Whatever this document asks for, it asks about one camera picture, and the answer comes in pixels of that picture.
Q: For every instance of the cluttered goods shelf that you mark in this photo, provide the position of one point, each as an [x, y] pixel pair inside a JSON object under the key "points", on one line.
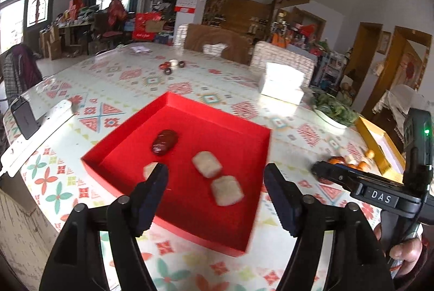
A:
{"points": [[295, 30]]}

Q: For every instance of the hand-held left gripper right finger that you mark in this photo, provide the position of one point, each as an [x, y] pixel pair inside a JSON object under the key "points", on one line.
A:
{"points": [[281, 201]]}

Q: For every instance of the wooden glass panel door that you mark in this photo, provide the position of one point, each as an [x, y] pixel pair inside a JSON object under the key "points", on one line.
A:
{"points": [[23, 10]]}

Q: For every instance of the red date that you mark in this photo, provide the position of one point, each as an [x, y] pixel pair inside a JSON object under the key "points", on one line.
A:
{"points": [[164, 141]]}

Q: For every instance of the yellow box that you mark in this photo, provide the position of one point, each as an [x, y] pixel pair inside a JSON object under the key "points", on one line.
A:
{"points": [[373, 138]]}

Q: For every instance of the pile of gift boxes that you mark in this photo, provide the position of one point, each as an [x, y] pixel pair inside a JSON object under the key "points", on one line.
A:
{"points": [[74, 16]]}

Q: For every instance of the dark round candy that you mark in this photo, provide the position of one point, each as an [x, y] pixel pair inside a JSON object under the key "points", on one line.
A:
{"points": [[181, 64], [168, 71]]}

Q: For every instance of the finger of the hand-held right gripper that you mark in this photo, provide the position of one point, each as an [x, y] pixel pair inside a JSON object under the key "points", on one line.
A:
{"points": [[334, 174]]}

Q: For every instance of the white patterned chair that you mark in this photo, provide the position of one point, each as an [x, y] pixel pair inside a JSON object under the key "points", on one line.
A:
{"points": [[283, 55], [179, 35]]}

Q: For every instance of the white plate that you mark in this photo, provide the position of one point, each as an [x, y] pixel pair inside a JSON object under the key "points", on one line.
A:
{"points": [[330, 121]]}

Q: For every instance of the brown wooden chair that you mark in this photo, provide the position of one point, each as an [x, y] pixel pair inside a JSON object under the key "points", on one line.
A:
{"points": [[217, 37]]}

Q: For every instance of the small orange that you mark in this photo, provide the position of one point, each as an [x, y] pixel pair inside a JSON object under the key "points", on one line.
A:
{"points": [[362, 165], [369, 153], [335, 161]]}

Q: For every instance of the grey charger box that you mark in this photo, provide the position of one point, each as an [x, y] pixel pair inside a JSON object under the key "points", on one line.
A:
{"points": [[23, 116]]}

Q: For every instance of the person's right hand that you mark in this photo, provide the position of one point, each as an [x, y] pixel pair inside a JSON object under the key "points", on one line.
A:
{"points": [[410, 253]]}

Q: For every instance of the red gift box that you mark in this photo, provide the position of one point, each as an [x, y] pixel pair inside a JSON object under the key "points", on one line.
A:
{"points": [[145, 26]]}

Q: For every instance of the white power strip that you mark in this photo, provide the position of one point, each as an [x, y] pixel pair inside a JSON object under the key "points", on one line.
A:
{"points": [[34, 138]]}

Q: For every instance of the dark plaid coat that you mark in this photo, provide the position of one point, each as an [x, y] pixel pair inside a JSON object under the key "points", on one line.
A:
{"points": [[18, 69]]}

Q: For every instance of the white round candy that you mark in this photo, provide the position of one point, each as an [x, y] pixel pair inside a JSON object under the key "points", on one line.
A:
{"points": [[174, 63]]}

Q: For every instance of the white tissue box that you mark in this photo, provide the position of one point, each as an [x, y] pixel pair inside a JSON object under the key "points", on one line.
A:
{"points": [[281, 82]]}

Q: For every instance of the brown wooden door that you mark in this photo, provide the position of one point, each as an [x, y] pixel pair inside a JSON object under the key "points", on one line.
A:
{"points": [[366, 50], [403, 67]]}

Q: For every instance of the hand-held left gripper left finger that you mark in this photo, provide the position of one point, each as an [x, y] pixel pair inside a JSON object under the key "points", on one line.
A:
{"points": [[152, 199]]}

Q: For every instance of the red tray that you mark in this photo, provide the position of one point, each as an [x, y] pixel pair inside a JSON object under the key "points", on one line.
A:
{"points": [[190, 128]]}

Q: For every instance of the white puffed snack piece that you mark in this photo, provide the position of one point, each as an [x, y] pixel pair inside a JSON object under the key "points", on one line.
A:
{"points": [[206, 164], [352, 159], [226, 191], [148, 170]]}

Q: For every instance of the white paper sheet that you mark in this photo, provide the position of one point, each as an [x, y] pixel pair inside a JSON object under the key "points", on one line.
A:
{"points": [[140, 48]]}

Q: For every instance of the chair with white cloth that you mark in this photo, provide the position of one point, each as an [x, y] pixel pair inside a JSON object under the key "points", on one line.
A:
{"points": [[396, 101]]}

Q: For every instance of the red wrapped candy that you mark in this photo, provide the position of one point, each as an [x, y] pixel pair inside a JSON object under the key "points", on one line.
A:
{"points": [[165, 65]]}

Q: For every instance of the patterned tablecloth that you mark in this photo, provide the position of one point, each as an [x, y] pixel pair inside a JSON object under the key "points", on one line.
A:
{"points": [[129, 81]]}

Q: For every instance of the worn white wooden bench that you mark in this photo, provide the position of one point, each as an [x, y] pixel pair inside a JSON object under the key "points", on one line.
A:
{"points": [[20, 226]]}

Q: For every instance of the wooden staircase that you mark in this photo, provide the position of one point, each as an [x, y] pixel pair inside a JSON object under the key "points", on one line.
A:
{"points": [[237, 6]]}

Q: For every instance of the red garment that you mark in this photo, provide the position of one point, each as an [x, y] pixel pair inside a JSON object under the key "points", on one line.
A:
{"points": [[117, 11]]}

